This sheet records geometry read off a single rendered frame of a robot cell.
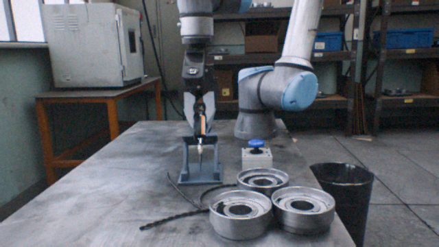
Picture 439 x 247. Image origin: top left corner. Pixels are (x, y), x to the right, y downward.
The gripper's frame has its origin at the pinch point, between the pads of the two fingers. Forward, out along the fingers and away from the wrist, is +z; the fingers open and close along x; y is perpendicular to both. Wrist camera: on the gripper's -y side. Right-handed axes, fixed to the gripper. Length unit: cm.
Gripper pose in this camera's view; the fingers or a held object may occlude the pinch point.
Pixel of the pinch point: (200, 123)
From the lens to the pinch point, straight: 81.1
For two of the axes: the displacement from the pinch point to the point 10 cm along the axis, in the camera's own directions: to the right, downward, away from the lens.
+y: 0.0, -2.3, 9.7
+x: -10.0, 0.3, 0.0
